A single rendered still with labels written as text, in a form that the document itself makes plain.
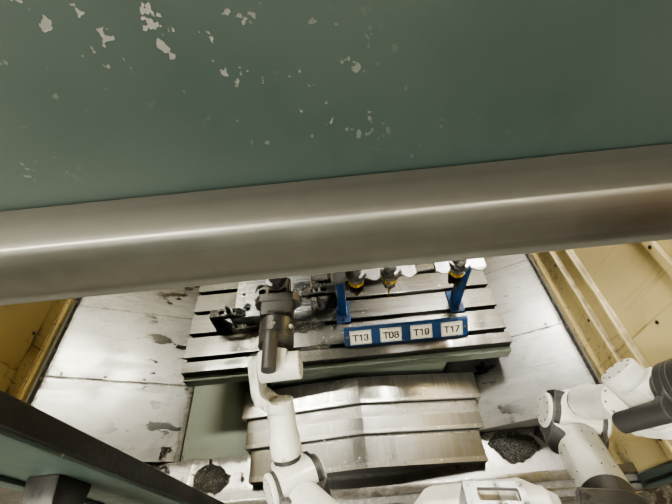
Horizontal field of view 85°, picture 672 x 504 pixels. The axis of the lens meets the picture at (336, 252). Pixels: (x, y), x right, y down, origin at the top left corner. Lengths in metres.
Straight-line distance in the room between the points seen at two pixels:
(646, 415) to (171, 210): 0.74
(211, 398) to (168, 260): 1.57
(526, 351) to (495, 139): 1.47
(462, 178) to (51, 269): 0.18
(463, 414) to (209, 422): 0.99
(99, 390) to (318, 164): 1.68
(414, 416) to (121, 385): 1.16
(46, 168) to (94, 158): 0.02
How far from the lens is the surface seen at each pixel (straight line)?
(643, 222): 0.21
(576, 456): 0.97
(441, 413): 1.51
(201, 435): 1.70
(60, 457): 0.64
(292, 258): 0.17
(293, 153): 0.17
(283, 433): 0.94
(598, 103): 0.20
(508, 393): 1.58
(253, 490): 1.55
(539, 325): 1.66
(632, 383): 0.82
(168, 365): 1.81
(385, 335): 1.37
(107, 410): 1.76
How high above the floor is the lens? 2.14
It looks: 48 degrees down
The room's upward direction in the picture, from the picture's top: 6 degrees counter-clockwise
